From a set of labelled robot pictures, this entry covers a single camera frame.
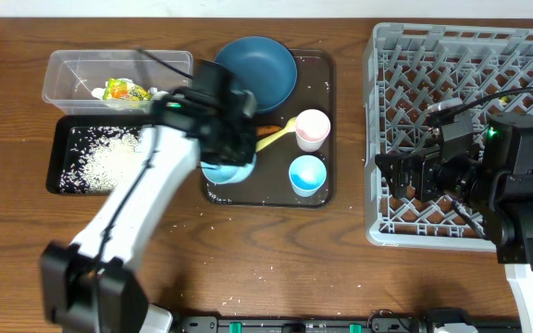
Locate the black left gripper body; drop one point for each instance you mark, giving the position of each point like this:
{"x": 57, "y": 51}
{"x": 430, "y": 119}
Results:
{"x": 229, "y": 151}

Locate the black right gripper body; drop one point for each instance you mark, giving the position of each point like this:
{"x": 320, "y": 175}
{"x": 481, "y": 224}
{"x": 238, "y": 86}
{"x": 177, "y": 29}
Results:
{"x": 415, "y": 171}

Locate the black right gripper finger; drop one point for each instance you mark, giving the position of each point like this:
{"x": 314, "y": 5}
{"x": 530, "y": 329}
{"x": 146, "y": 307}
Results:
{"x": 389, "y": 166}
{"x": 399, "y": 191}

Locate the light blue bowl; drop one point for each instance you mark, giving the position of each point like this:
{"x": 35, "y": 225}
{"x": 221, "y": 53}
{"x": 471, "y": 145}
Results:
{"x": 224, "y": 174}

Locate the white tissue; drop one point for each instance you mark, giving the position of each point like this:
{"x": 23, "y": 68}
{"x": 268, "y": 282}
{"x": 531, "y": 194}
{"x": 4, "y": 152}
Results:
{"x": 124, "y": 105}

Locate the light blue plastic cup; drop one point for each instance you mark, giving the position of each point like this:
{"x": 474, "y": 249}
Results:
{"x": 307, "y": 174}

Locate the yellow snack wrapper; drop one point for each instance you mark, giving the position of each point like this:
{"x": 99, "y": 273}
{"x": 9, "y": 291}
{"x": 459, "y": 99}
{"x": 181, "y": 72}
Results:
{"x": 123, "y": 89}

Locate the white rice grains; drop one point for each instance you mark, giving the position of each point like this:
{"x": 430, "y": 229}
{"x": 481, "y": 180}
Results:
{"x": 97, "y": 158}

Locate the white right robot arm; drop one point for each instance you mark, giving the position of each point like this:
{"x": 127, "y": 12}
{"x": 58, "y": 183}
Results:
{"x": 494, "y": 179}

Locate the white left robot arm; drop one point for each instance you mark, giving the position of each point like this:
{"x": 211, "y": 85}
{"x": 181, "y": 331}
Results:
{"x": 91, "y": 285}

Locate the grey dishwasher rack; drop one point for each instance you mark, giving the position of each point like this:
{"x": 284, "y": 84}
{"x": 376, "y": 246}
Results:
{"x": 407, "y": 68}

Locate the orange carrot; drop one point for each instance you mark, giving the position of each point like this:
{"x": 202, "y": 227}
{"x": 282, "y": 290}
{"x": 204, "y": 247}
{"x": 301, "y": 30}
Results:
{"x": 266, "y": 130}

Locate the yellow plastic spoon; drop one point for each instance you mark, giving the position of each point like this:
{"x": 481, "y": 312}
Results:
{"x": 288, "y": 128}

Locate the dark brown serving tray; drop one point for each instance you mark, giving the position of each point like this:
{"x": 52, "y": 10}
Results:
{"x": 269, "y": 183}

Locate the dark blue plate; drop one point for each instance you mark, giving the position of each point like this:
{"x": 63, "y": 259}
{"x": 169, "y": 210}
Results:
{"x": 263, "y": 66}

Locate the pink plastic cup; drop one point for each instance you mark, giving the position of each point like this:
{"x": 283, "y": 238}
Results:
{"x": 312, "y": 127}

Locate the black tray bin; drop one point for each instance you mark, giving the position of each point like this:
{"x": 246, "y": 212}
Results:
{"x": 75, "y": 139}

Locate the clear plastic bin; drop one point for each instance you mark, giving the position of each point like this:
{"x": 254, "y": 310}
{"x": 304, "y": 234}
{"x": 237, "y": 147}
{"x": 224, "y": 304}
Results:
{"x": 71, "y": 75}

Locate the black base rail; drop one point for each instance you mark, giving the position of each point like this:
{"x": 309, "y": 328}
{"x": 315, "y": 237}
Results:
{"x": 380, "y": 321}

